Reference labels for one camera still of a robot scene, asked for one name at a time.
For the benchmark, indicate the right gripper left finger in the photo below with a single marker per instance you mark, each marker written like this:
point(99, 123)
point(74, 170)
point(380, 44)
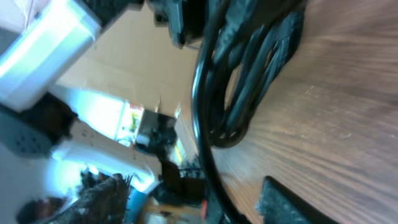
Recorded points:
point(104, 203)

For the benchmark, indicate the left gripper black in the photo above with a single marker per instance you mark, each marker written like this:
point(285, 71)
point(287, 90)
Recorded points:
point(186, 19)

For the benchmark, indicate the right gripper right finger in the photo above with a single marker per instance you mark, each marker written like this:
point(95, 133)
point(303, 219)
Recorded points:
point(278, 205)

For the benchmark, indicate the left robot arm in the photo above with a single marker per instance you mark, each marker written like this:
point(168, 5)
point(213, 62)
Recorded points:
point(34, 121)

